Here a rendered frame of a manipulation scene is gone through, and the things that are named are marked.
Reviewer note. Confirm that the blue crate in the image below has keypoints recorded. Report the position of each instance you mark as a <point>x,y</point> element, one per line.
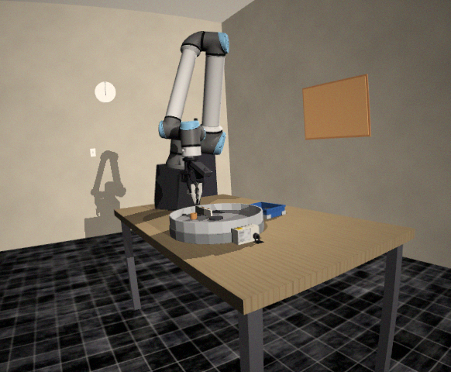
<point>273,211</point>

